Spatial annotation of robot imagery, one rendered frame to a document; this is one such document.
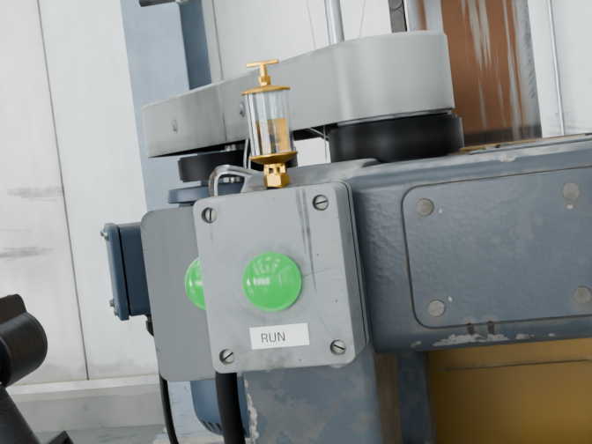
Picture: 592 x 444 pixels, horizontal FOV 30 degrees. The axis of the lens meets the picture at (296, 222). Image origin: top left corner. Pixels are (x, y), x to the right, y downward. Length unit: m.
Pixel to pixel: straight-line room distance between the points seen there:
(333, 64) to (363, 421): 0.24
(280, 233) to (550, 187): 0.14
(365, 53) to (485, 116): 0.38
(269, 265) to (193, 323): 0.50
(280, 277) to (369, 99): 0.20
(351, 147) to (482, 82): 0.39
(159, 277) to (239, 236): 0.49
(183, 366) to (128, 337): 5.24
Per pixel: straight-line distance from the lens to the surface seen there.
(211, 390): 1.08
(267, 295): 0.54
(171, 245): 1.03
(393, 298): 0.60
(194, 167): 1.07
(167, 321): 1.04
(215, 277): 0.56
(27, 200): 6.43
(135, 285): 1.06
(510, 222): 0.59
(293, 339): 0.56
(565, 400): 0.90
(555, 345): 0.84
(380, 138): 0.70
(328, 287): 0.55
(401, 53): 0.71
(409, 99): 0.71
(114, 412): 6.36
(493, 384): 0.90
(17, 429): 0.84
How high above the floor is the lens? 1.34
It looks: 3 degrees down
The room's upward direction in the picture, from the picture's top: 7 degrees counter-clockwise
